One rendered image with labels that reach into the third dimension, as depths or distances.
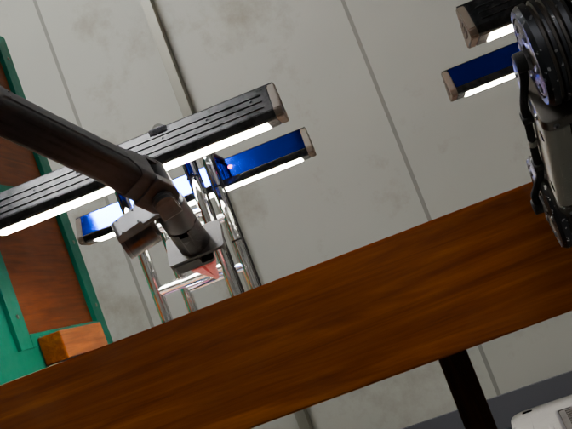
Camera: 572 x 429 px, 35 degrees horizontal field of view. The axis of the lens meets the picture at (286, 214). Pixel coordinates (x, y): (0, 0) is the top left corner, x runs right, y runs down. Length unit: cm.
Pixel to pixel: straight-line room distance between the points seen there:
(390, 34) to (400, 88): 22
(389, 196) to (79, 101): 135
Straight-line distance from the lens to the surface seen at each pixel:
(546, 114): 97
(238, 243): 203
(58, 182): 171
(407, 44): 357
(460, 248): 128
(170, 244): 157
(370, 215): 351
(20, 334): 219
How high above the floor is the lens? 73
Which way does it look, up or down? 5 degrees up
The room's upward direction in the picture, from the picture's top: 21 degrees counter-clockwise
